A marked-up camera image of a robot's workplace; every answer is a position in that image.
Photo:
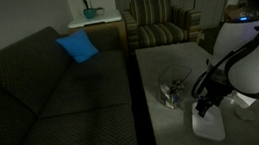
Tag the dark fabric sofa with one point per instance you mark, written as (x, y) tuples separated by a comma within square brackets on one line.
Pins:
[(57, 109)]

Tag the teal plant pot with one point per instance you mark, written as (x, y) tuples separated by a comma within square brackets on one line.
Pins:
[(89, 13)]

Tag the striped armchair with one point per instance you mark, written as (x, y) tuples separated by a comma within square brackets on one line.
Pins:
[(160, 24)]

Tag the clear storage jar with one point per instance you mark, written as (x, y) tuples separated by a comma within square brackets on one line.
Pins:
[(173, 87)]

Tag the small white plant pot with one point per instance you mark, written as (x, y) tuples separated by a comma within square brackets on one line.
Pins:
[(99, 11)]

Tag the small round grey disc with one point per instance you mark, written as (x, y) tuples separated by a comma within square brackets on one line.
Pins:
[(245, 113)]

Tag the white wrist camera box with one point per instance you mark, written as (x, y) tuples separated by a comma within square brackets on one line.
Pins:
[(242, 99)]

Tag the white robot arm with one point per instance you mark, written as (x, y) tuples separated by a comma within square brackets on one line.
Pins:
[(256, 62)]

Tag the wooden side table white top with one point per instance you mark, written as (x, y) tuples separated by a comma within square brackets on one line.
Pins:
[(96, 24)]

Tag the blue cushion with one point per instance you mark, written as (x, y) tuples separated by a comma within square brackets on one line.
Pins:
[(78, 46)]

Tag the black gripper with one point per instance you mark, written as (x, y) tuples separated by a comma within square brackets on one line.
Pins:
[(216, 93)]

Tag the white square bowl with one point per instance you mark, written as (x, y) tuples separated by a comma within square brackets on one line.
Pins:
[(208, 124)]

